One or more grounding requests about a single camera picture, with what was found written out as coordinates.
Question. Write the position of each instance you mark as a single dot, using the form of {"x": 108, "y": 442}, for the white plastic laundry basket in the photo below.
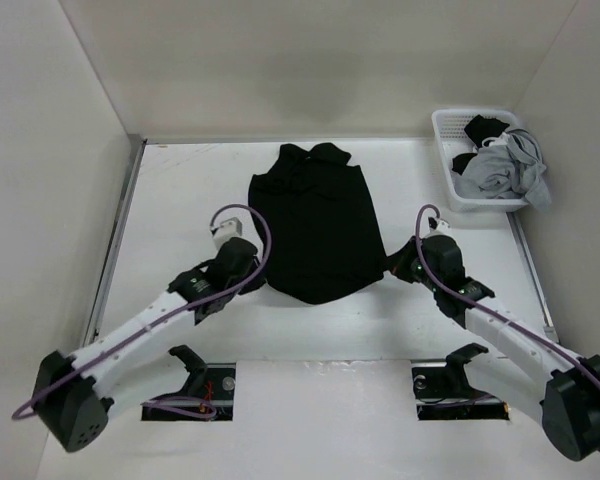
{"x": 451, "y": 140}

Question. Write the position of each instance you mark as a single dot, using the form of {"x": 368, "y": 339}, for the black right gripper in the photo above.
{"x": 398, "y": 263}

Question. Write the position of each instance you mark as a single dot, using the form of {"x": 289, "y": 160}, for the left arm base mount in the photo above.
{"x": 206, "y": 394}

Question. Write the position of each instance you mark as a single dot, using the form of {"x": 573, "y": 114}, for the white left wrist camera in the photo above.
{"x": 225, "y": 231}

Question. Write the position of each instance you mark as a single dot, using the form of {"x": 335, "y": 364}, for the black tank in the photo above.
{"x": 319, "y": 213}
{"x": 481, "y": 131}

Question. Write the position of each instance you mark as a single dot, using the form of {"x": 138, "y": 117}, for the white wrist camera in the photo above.
{"x": 225, "y": 231}
{"x": 438, "y": 226}

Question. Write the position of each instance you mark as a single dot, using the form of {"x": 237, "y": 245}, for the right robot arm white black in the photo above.
{"x": 563, "y": 391}

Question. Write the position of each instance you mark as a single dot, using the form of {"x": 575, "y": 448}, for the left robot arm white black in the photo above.
{"x": 145, "y": 360}

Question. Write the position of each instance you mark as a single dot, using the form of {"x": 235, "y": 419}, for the grey tank top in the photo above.
{"x": 510, "y": 167}

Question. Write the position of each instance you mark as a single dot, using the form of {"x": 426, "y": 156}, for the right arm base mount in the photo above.
{"x": 443, "y": 393}

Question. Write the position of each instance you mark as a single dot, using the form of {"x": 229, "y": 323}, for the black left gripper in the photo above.
{"x": 254, "y": 285}

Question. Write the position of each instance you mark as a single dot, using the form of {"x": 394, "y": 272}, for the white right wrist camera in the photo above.
{"x": 438, "y": 226}

